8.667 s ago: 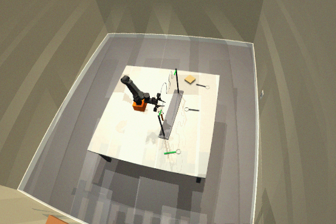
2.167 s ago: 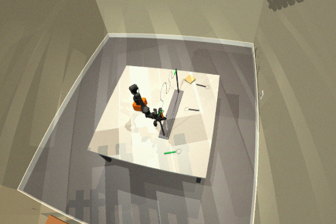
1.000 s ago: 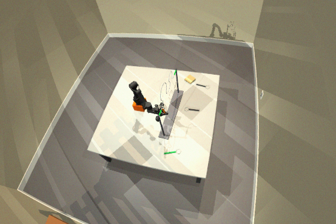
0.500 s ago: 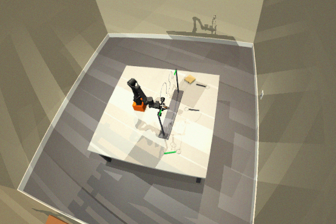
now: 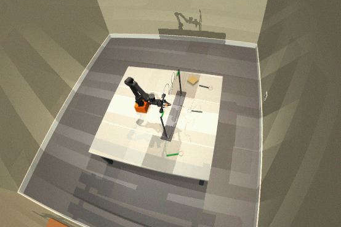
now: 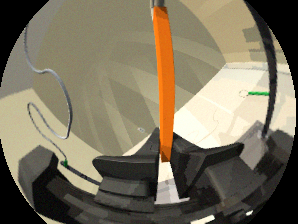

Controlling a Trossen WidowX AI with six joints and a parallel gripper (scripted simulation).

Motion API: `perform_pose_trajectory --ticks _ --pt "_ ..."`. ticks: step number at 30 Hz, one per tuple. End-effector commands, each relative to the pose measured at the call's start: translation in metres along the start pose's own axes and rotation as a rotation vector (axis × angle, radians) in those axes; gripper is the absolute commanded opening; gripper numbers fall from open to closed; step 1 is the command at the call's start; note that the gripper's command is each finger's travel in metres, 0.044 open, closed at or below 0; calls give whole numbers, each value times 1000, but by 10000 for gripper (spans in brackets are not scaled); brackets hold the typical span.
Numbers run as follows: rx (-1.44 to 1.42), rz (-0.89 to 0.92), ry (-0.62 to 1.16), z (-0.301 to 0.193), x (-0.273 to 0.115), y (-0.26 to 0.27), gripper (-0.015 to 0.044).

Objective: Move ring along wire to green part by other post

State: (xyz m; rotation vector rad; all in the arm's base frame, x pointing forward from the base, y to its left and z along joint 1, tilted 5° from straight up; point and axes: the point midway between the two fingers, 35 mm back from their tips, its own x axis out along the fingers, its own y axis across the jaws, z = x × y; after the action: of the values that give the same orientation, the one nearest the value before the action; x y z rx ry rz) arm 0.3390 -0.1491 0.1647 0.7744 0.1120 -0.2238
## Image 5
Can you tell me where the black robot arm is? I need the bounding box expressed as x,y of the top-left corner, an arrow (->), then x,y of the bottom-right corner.
124,77 -> 161,107

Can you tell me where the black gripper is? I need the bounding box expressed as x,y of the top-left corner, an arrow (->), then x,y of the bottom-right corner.
154,94 -> 171,114

